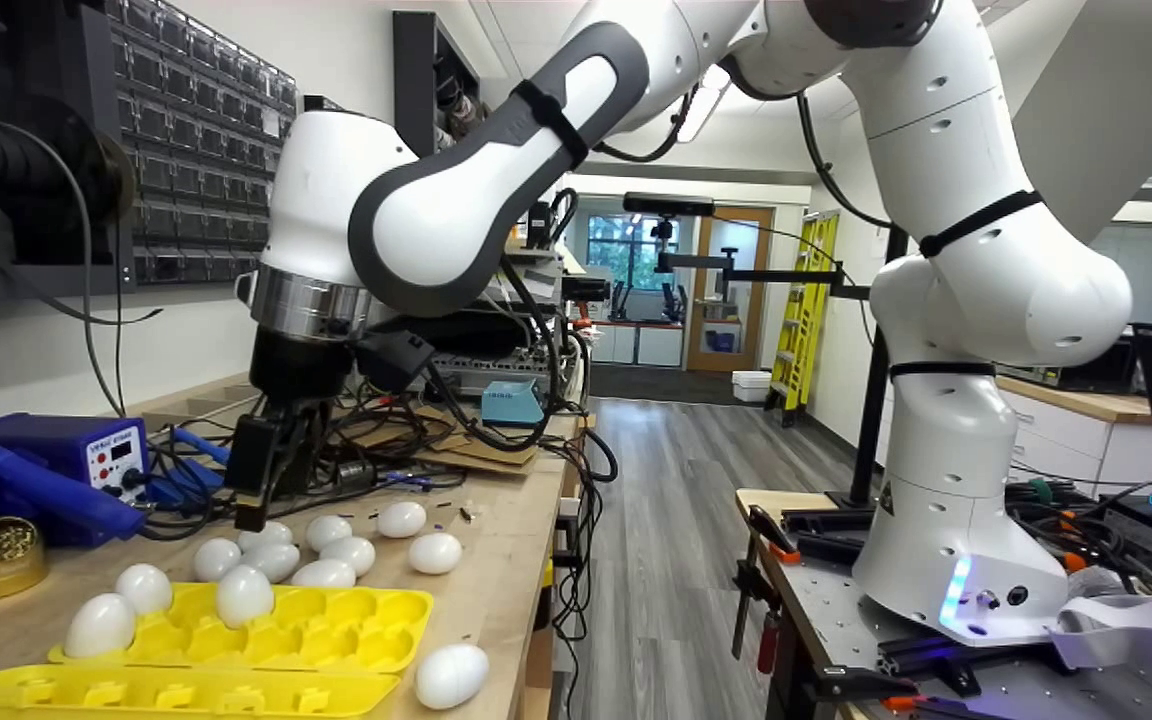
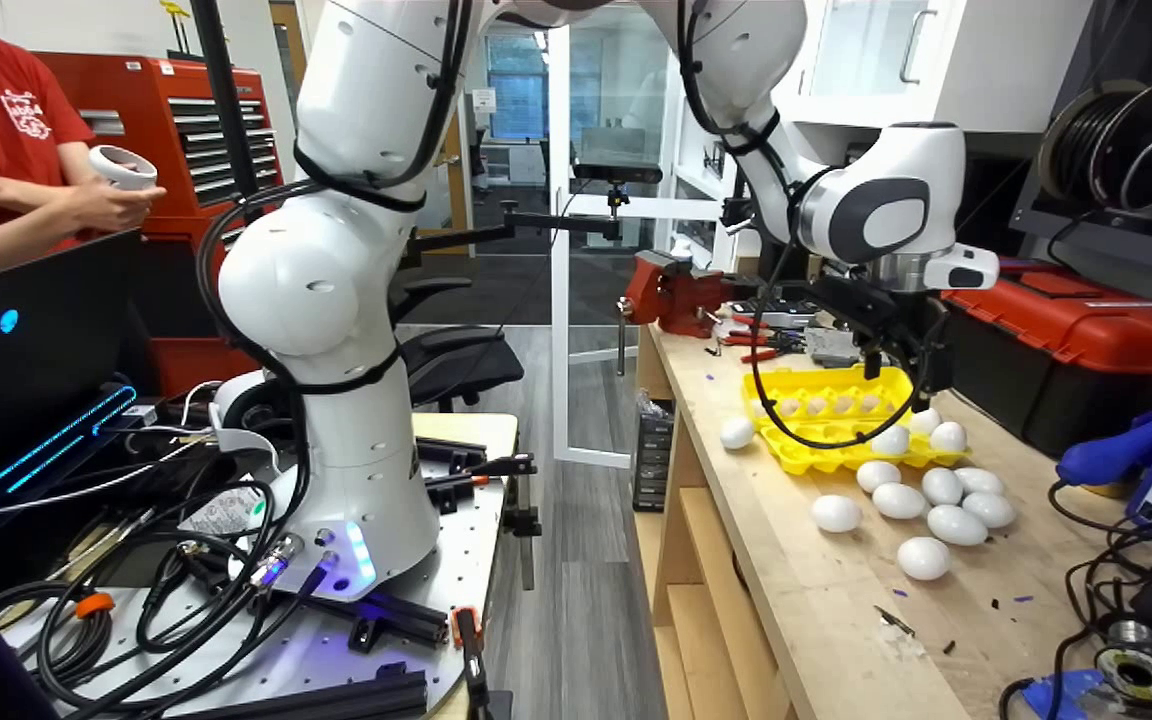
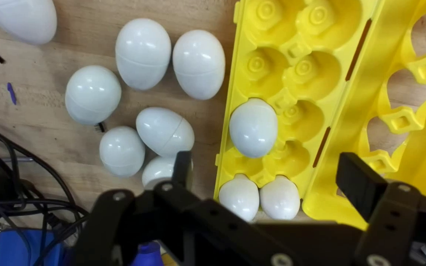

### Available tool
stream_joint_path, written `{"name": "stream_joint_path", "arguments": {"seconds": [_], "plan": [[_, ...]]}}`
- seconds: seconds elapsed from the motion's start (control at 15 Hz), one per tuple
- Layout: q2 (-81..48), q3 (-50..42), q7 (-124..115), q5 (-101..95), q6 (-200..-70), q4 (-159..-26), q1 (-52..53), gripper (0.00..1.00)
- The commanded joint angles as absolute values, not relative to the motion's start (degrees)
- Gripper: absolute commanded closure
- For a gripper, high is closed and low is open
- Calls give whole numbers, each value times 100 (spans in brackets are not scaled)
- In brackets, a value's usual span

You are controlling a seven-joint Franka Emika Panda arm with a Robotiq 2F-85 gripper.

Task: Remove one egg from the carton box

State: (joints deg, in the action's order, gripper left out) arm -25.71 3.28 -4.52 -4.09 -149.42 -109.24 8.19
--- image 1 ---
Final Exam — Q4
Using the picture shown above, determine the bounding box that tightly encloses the blue soldering station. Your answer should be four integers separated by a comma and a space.
0, 413, 153, 508

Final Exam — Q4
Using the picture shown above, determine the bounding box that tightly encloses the yellow ladder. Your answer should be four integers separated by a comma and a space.
767, 207, 844, 417

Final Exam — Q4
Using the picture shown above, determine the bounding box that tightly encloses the white plastic sheet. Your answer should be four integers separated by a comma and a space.
1050, 573, 1152, 699

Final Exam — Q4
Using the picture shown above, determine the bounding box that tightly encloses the white egg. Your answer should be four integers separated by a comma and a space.
304, 513, 356, 551
406, 528, 468, 581
111, 559, 177, 619
321, 533, 380, 581
287, 555, 361, 593
244, 537, 304, 582
187, 537, 244, 582
413, 638, 492, 717
374, 496, 431, 543
214, 559, 277, 632
237, 521, 296, 555
64, 593, 140, 660

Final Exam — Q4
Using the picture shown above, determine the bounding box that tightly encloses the flat wooden board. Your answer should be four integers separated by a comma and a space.
409, 427, 546, 484

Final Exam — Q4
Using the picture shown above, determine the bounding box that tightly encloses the black filament spool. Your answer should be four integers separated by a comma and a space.
0, 97, 140, 273

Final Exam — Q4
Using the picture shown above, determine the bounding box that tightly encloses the black vertical beam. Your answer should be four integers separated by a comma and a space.
388, 9, 490, 156

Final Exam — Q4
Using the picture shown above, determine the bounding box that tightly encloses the wooden door with window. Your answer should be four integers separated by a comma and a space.
685, 198, 776, 381

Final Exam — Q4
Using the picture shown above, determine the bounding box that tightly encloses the brass tip cleaner tin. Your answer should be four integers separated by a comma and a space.
0, 513, 52, 606

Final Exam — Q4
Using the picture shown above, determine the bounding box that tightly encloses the teal box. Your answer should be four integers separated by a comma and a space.
476, 374, 552, 432

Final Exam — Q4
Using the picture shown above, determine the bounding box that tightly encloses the black table clamp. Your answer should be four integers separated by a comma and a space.
732, 499, 810, 675

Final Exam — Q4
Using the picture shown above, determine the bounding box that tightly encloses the black parts drawer cabinet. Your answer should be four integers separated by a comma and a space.
0, 0, 304, 291

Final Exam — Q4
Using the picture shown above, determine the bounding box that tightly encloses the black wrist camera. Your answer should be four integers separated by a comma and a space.
351, 325, 439, 400

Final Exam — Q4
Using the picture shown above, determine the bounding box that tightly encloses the yellow plastic egg carton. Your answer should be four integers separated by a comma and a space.
0, 581, 436, 720

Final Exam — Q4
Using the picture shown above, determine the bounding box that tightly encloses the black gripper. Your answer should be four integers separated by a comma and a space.
226, 325, 356, 537

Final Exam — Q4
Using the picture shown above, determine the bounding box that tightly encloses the white bin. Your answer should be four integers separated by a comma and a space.
728, 369, 776, 406

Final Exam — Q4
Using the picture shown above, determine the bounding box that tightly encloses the black bench cable bundle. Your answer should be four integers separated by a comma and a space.
132, 417, 388, 541

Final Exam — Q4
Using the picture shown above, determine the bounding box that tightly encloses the white cabinet wooden top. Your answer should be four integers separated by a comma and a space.
991, 374, 1152, 493

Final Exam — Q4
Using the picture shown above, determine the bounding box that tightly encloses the grey benchtop device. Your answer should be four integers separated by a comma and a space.
461, 236, 607, 405

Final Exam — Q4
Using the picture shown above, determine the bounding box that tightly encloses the blue electronic box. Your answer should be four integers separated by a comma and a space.
0, 437, 149, 551

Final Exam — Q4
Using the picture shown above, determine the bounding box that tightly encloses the black camera stand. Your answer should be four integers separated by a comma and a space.
619, 192, 909, 522

